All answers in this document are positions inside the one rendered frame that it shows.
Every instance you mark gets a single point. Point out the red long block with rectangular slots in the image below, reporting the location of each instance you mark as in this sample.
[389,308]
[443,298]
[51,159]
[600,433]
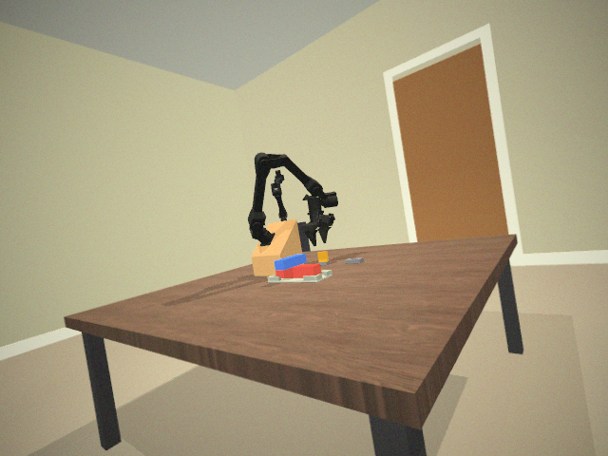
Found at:
[299,271]

